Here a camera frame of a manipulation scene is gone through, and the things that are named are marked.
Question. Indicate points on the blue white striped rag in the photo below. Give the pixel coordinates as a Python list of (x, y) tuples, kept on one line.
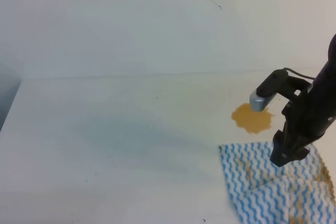
[(261, 192)]

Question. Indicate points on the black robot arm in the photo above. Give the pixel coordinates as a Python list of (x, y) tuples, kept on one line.
[(325, 76)]

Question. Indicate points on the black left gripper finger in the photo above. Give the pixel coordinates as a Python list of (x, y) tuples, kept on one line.
[(278, 156)]

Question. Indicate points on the brown coffee stain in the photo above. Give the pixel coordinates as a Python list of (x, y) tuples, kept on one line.
[(251, 121)]

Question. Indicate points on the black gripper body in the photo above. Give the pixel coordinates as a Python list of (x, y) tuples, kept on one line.
[(308, 118)]

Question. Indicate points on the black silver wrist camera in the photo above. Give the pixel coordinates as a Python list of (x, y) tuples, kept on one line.
[(284, 82)]

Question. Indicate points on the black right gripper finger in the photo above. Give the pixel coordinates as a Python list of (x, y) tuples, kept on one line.
[(298, 151)]

